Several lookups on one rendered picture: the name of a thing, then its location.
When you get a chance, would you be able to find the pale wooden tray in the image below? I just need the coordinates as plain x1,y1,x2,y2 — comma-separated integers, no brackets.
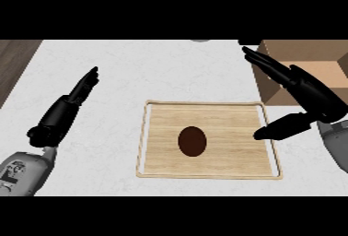
134,100,284,181

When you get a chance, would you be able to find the brown cardboard box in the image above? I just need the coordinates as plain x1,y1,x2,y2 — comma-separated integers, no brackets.
250,40,348,107

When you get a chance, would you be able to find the dark brown cupcake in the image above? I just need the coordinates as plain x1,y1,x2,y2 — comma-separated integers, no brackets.
176,125,207,158

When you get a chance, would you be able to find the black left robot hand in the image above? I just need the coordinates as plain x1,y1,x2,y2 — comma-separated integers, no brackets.
26,65,100,148

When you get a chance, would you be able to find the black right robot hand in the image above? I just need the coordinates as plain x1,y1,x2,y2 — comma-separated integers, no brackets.
240,46,348,141

